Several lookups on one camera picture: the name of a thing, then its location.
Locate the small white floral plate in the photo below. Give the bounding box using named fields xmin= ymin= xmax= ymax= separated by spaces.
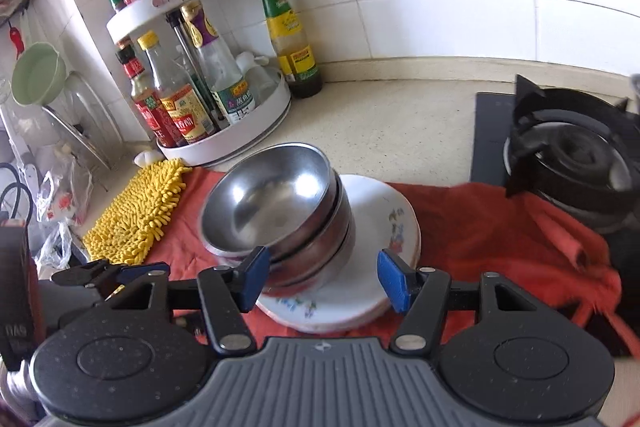
xmin=257 ymin=174 xmax=421 ymax=335

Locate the steel bowl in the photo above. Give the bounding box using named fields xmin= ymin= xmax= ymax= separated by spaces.
xmin=200 ymin=142 xmax=337 ymax=259
xmin=262 ymin=218 xmax=356 ymax=298
xmin=202 ymin=172 xmax=355 ymax=296

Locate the yellow chenille mat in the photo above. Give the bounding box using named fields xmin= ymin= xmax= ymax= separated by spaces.
xmin=82 ymin=159 xmax=192 ymax=265

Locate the red cloth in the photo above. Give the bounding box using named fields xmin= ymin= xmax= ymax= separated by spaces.
xmin=145 ymin=168 xmax=639 ymax=359

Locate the plastic bag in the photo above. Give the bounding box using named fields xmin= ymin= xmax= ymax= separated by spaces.
xmin=35 ymin=144 xmax=93 ymax=280

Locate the white two-tier spice rack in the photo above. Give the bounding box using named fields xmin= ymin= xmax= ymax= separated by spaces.
xmin=106 ymin=0 xmax=292 ymax=167

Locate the glass pot lid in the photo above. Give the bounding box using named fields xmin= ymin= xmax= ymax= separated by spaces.
xmin=42 ymin=70 xmax=124 ymax=170

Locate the red label soy sauce bottle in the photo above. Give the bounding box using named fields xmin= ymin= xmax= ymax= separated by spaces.
xmin=116 ymin=38 xmax=186 ymax=148

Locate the yellow cap vinegar bottle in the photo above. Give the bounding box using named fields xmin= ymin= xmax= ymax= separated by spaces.
xmin=138 ymin=30 xmax=217 ymax=144

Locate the purple neck clear bottle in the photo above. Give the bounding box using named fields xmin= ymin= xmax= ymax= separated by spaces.
xmin=180 ymin=0 xmax=256 ymax=124

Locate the green plastic colander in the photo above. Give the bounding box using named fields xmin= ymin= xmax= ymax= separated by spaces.
xmin=11 ymin=42 xmax=67 ymax=106

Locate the black gas stove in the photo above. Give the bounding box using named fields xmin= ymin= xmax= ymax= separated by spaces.
xmin=471 ymin=75 xmax=639 ymax=271

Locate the white dispenser bottle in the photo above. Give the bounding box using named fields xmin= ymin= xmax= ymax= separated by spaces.
xmin=235 ymin=51 xmax=278 ymax=105

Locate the green yellow label sauce bottle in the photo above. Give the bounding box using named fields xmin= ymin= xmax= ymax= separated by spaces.
xmin=262 ymin=0 xmax=323 ymax=98

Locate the steel rack pole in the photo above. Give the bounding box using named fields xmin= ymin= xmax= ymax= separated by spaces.
xmin=165 ymin=9 xmax=226 ymax=131

